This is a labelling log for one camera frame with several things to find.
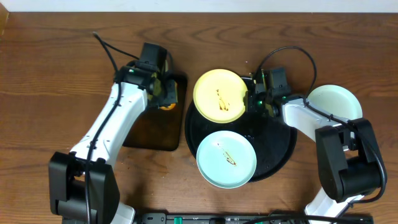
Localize yellow plate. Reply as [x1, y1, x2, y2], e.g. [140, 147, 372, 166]
[193, 69, 248, 123]

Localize orange green sponge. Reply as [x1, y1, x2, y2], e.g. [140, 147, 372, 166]
[159, 80, 178, 111]

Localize mint green plate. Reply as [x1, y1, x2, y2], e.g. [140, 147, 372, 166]
[308, 85, 363, 119]

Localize light blue plate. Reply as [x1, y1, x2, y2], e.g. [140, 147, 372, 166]
[196, 131, 257, 189]

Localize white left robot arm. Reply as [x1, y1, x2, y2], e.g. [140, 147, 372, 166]
[49, 43, 177, 223]

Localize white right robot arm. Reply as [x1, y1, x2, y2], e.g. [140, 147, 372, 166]
[243, 68, 387, 223]

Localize round black tray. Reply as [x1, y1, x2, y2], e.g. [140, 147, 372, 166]
[185, 103, 297, 182]

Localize rectangular brown tray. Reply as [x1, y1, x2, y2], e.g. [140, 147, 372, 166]
[123, 72, 188, 151]

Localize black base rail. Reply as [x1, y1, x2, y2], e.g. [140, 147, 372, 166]
[132, 212, 374, 224]

